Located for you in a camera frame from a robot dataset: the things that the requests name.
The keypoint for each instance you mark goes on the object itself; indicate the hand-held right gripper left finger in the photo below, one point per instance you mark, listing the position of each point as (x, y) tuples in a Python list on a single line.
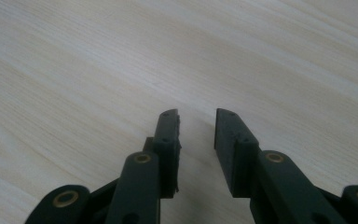
[(167, 149)]

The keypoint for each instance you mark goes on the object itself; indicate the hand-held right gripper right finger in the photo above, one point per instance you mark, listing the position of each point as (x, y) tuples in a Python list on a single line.
[(234, 155)]

